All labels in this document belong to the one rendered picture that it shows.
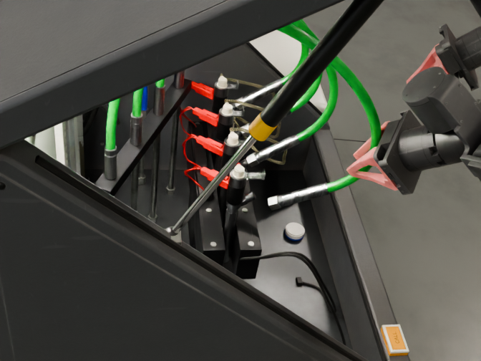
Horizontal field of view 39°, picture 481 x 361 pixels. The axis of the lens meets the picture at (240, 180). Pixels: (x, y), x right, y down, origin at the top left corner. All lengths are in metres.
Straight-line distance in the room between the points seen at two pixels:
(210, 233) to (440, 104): 0.50
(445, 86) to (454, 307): 1.76
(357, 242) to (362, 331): 0.16
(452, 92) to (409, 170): 0.15
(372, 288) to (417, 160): 0.35
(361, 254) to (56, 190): 0.73
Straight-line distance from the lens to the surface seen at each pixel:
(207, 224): 1.18
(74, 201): 0.62
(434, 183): 2.96
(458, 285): 2.60
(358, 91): 0.90
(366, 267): 1.22
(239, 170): 1.08
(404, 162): 0.92
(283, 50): 1.64
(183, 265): 0.69
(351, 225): 1.28
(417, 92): 0.84
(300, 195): 1.02
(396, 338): 1.13
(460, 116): 0.83
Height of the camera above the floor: 1.84
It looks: 43 degrees down
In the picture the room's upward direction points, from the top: 10 degrees clockwise
